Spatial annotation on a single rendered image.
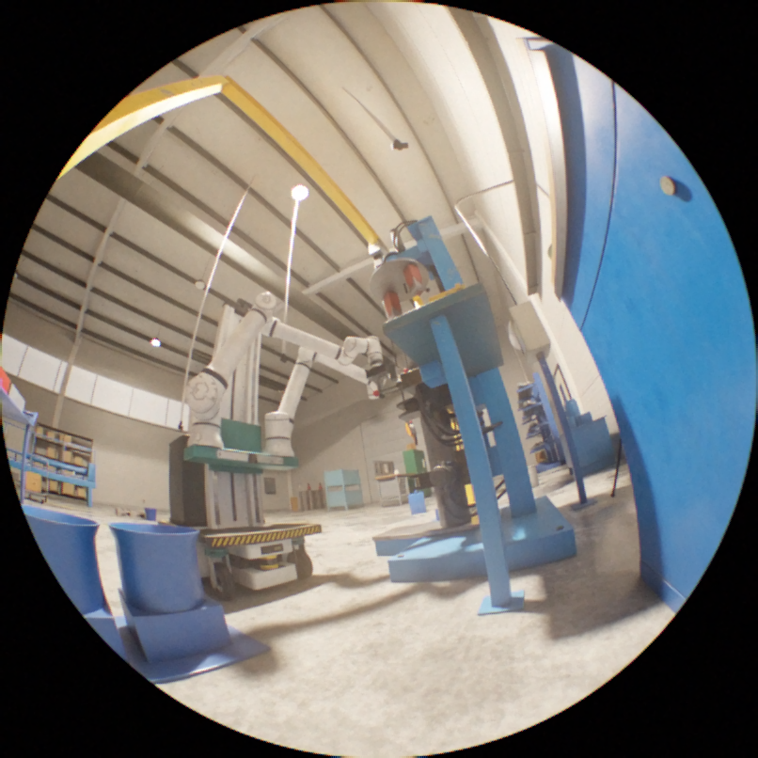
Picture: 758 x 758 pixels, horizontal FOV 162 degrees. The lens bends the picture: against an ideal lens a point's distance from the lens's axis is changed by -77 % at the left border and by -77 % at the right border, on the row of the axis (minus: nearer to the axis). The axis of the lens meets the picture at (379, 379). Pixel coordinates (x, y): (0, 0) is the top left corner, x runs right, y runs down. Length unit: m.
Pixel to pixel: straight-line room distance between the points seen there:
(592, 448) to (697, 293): 3.45
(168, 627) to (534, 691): 0.79
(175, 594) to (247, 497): 0.99
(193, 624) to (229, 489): 0.97
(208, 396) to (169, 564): 0.71
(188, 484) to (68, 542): 1.03
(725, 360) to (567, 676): 0.55
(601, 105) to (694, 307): 0.28
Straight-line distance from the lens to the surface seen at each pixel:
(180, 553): 0.82
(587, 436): 3.77
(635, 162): 0.43
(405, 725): 0.60
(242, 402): 1.78
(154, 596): 0.83
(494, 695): 0.63
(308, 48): 6.69
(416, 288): 2.27
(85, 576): 0.82
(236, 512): 1.64
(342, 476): 9.57
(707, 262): 0.39
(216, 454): 1.35
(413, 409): 1.66
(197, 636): 0.88
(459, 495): 1.81
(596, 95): 0.45
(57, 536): 0.77
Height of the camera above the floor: 0.46
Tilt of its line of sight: 24 degrees up
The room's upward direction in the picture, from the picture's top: 10 degrees counter-clockwise
